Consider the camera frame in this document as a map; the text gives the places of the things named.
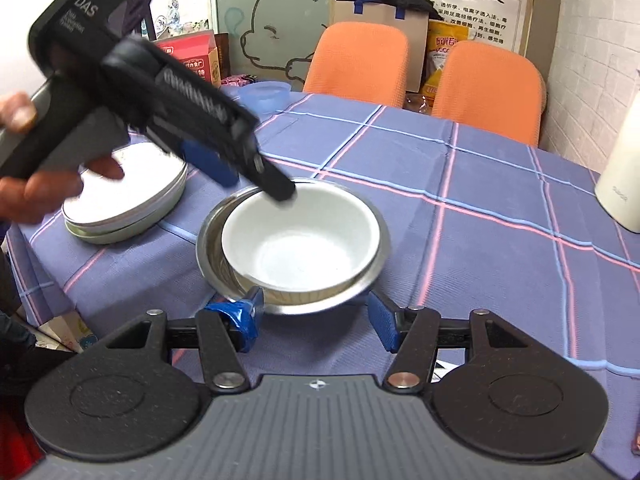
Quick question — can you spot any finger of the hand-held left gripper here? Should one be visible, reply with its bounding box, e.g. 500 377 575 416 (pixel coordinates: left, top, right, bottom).
239 151 297 204
181 137 240 187

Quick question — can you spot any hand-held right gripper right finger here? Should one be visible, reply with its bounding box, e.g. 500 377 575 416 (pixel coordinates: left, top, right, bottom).
367 290 531 393

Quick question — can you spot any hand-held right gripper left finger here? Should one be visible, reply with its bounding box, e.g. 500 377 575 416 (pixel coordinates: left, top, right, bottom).
102 285 266 393

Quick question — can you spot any steel bowl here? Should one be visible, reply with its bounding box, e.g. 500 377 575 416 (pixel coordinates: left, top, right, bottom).
196 178 392 316

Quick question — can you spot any white bowl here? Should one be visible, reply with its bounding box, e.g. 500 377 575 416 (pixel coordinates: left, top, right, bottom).
221 181 382 293

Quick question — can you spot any white plate with patterned rim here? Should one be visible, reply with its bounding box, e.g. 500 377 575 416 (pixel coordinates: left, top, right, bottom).
62 141 188 226

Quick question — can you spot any green plate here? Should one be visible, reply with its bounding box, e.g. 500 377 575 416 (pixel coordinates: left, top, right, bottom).
65 180 188 246

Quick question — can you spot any person's left hand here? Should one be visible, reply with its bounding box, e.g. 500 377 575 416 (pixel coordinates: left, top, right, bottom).
0 91 126 225

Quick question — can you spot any red cracker box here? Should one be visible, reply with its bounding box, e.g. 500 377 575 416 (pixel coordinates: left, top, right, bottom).
152 30 223 88

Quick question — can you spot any blue plastic container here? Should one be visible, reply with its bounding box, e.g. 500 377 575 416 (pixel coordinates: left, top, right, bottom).
222 81 292 113

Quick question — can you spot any blue plaid tablecloth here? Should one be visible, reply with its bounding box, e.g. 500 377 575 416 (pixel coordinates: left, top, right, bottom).
5 91 640 461

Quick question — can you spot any orange chair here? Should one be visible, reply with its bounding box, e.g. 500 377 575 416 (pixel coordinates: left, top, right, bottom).
302 21 410 109
431 41 546 147

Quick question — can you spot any glass panel with cat drawing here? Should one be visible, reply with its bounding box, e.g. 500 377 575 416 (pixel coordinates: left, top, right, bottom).
212 0 333 93

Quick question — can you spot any brown paper bag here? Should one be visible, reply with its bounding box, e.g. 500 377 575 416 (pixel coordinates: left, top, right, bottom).
327 0 431 93

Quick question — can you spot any yellow snack bag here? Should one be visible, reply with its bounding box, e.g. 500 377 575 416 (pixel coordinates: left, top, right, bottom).
419 20 476 106

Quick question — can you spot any person's dark clothing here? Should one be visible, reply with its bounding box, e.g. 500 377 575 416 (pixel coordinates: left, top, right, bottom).
0 250 76 466

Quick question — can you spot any white thermos jug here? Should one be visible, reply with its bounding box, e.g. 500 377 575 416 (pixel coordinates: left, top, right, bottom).
594 105 640 234

